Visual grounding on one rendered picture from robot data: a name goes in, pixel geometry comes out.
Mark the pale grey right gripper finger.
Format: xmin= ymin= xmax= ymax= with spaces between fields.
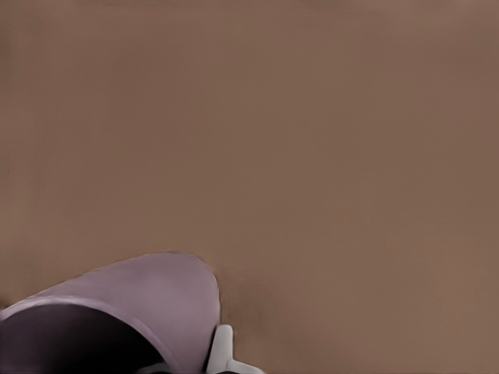
xmin=205 ymin=323 xmax=266 ymax=374

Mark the purple cup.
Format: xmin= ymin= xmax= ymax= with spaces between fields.
xmin=0 ymin=251 xmax=222 ymax=374

